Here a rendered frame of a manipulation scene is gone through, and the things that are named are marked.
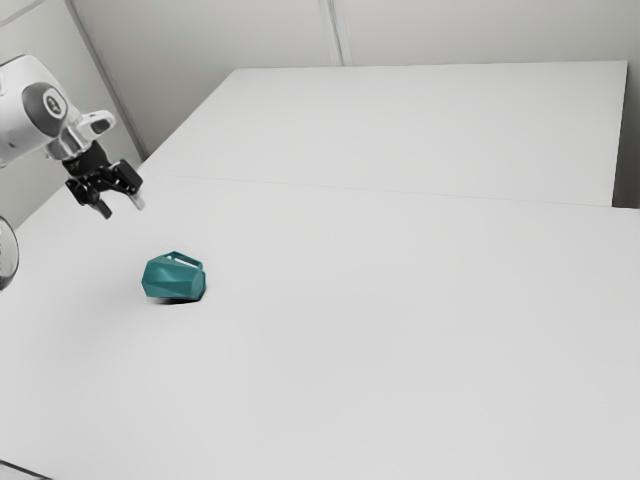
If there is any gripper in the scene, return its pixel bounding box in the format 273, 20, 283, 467
61, 141, 147, 220

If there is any teal faceted mug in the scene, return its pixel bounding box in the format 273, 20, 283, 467
139, 250, 208, 303

